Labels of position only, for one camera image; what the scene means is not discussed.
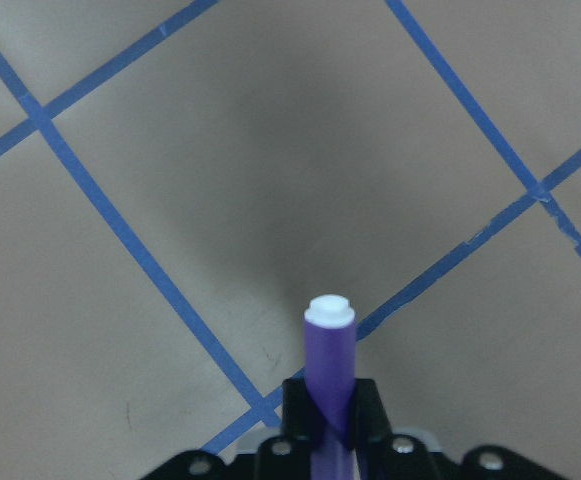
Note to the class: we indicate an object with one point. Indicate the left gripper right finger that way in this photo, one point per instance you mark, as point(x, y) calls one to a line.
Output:
point(383, 453)

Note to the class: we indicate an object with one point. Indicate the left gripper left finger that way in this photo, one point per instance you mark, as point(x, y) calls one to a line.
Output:
point(286, 454)

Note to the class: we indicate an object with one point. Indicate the purple pen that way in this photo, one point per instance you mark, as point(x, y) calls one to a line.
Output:
point(330, 335)

